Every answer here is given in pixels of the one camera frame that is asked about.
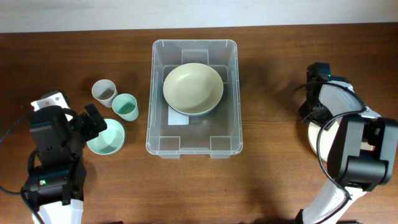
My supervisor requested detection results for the mint green small bowl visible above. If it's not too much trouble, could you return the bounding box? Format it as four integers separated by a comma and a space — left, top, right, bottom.
87, 119, 125, 156

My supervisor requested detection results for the cream bowl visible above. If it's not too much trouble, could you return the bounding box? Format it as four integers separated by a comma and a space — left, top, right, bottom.
308, 118, 341, 162

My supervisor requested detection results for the mint green plastic cup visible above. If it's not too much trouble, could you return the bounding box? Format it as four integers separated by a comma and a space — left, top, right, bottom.
112, 93, 139, 121

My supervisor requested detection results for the grey plastic cup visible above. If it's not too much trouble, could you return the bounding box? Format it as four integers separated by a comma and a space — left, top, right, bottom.
91, 79, 118, 108

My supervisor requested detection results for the dark blue bowl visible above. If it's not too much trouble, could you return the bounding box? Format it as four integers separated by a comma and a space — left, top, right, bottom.
164, 93, 223, 116

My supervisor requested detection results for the beige bowl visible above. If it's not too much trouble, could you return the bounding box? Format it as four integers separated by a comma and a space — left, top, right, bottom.
162, 62, 224, 115

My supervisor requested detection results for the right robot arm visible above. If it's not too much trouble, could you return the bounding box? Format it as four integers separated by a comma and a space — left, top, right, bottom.
146, 62, 397, 223

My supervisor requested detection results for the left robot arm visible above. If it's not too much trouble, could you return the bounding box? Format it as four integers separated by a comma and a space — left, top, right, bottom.
21, 104, 107, 223

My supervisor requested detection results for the white label in container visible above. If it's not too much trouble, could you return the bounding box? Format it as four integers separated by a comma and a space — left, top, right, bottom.
167, 106, 189, 126

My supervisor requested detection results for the clear plastic storage container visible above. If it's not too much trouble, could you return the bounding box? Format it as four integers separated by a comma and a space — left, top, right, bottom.
146, 39, 243, 159

